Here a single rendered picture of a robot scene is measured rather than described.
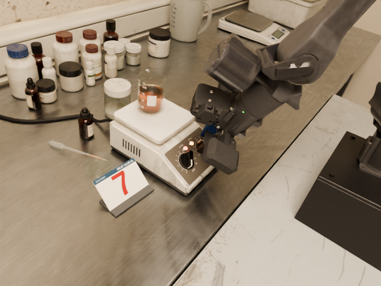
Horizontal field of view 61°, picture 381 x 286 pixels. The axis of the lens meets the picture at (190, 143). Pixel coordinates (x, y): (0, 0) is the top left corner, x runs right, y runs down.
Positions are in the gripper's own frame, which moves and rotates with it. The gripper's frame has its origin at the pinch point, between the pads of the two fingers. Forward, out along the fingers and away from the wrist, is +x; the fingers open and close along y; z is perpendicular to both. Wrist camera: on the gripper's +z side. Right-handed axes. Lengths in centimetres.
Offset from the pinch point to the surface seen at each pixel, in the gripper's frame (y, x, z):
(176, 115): -3.8, 4.2, 6.3
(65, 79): -14.1, 24.8, 28.8
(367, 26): -117, 3, -73
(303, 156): -9.1, 0.0, -24.7
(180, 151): 3.6, 4.0, 3.5
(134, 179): 10.2, 9.4, 8.5
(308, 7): -96, 7, -36
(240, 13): -88, 22, -13
